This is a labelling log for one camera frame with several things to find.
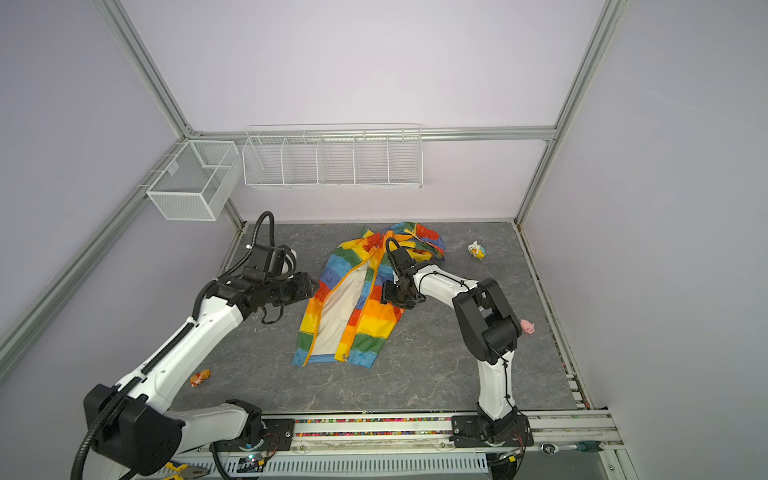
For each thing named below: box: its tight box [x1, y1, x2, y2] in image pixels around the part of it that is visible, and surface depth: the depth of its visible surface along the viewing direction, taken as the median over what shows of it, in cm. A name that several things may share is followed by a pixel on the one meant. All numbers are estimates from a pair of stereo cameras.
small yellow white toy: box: [467, 240, 487, 260], surface depth 110 cm
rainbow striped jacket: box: [292, 222, 446, 368], surface depth 95 cm
